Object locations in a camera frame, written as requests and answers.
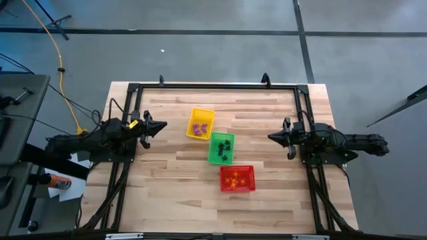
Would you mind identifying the green plastic basket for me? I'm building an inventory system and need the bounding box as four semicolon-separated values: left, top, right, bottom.
207;131;236;166

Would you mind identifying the black computer mouse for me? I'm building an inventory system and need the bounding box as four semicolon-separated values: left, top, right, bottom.
0;175;15;210

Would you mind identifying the yellow plastic basket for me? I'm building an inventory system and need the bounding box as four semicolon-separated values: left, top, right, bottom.
185;107;216;140

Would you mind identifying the white paper sheet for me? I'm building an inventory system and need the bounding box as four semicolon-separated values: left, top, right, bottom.
44;151;93;203

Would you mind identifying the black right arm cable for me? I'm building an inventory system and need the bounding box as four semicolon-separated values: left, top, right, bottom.
296;109;316;129

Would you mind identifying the grey metal bar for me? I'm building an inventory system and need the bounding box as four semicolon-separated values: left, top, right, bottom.
366;84;427;128

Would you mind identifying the black aluminium table frame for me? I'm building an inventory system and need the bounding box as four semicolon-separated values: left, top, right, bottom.
75;72;360;234

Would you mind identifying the orange spray can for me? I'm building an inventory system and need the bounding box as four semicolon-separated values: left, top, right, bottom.
37;173;73;191

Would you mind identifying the yellow cable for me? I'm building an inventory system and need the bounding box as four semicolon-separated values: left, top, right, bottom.
21;0;84;133

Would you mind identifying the black silver hand tool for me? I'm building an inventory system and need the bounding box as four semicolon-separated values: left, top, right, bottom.
0;87;35;109

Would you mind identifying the grey side table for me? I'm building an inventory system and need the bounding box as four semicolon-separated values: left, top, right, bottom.
0;73;51;167

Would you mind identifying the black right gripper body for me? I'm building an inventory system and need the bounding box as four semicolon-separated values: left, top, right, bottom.
282;117;310;160

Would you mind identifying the red plastic basket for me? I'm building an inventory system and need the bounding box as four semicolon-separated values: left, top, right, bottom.
219;165;257;193

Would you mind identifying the black floor tripod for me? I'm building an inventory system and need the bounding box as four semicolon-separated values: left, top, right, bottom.
32;0;73;41

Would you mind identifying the grey desk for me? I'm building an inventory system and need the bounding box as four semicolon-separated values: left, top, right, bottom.
0;161;34;238

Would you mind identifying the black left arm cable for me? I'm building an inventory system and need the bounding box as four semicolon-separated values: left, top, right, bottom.
90;97;133;129

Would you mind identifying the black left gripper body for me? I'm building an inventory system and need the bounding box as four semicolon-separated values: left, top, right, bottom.
128;109;153;149

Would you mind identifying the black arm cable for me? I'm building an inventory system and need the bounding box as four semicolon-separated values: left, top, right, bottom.
296;109;316;129
90;97;133;129

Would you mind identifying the black crossbar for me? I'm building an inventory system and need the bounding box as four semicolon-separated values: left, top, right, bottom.
19;142;91;181

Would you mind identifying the silver edge bracket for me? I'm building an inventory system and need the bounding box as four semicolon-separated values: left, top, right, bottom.
105;233;145;240
292;234;330;240

